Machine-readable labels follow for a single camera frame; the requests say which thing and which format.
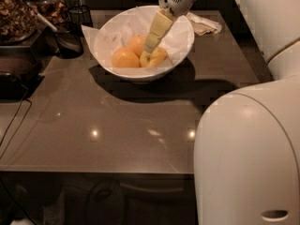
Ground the large glass snack jar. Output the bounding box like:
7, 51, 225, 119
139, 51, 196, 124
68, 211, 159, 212
0, 0, 36, 45

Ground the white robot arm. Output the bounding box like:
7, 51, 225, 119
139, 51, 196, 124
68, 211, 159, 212
194, 0, 300, 225

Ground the folded paper napkin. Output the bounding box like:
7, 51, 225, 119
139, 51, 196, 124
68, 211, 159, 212
186, 12, 222, 36

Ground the black wire pen holder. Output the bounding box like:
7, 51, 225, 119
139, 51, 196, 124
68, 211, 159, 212
68, 5, 93, 32

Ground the white paper liner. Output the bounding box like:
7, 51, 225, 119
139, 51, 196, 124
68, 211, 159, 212
81, 6, 194, 69

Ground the back orange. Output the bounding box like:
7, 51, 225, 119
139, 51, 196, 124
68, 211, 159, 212
127, 36, 145, 57

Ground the yellowish orange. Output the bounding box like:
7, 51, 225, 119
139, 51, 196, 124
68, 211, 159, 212
140, 47, 168, 68

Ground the white spoon handle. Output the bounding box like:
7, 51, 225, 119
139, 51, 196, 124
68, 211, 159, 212
29, 8, 57, 32

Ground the front left orange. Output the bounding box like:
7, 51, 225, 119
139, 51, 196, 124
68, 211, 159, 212
112, 47, 140, 68

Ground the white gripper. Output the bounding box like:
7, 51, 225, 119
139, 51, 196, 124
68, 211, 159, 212
143, 0, 196, 53

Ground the white bowl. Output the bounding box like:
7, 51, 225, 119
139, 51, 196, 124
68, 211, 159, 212
92, 5, 195, 83

